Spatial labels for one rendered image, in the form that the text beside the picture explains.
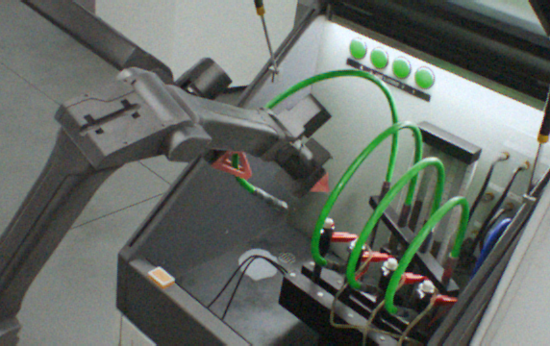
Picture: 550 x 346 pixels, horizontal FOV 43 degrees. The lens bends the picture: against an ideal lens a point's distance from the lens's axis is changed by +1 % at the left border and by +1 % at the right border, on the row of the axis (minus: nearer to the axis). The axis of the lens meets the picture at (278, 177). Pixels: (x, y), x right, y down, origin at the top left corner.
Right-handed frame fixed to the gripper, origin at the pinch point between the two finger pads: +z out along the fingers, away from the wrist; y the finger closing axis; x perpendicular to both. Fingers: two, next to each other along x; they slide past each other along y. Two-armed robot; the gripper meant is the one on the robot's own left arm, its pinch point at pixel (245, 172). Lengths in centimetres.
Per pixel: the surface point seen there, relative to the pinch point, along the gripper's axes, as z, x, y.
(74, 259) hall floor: 24, 103, 146
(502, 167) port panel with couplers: 35, -38, 2
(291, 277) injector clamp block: 25.9, 9.4, 5.0
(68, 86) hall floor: -23, 95, 308
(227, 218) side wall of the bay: 15.3, 16.6, 30.9
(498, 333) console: 44, -17, -27
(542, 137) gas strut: 20, -42, -26
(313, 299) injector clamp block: 30.1, 8.0, -1.0
